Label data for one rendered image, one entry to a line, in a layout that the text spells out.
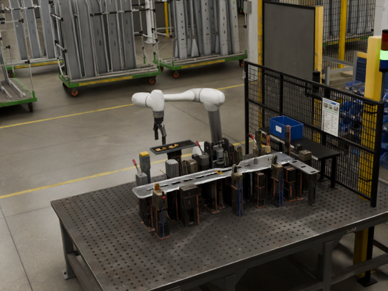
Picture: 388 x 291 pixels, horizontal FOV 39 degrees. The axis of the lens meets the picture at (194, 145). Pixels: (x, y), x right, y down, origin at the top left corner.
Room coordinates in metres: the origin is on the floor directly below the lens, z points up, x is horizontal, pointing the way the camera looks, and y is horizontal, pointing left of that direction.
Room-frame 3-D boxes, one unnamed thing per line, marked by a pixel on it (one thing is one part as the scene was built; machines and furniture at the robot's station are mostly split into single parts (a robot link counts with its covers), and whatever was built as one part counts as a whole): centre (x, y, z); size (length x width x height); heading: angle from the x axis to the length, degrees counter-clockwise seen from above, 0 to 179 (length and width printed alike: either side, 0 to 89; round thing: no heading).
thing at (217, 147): (4.17, -0.19, 0.94); 0.18 x 0.13 x 0.49; 116
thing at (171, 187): (3.93, -0.17, 1.00); 1.38 x 0.22 x 0.02; 116
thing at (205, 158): (4.11, -0.07, 0.89); 0.13 x 0.11 x 0.38; 26
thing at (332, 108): (4.29, -1.15, 1.30); 0.23 x 0.02 x 0.31; 26
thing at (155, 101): (4.10, 0.28, 1.57); 0.13 x 0.11 x 0.16; 57
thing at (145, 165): (4.03, 0.40, 0.92); 0.08 x 0.08 x 0.44; 26
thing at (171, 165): (3.95, 0.18, 0.90); 0.13 x 0.10 x 0.41; 26
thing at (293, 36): (6.56, -1.20, 1.00); 1.34 x 0.14 x 2.00; 26
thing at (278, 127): (4.66, -0.84, 1.10); 0.30 x 0.17 x 0.13; 25
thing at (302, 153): (4.15, -0.91, 0.88); 0.08 x 0.08 x 0.36; 26
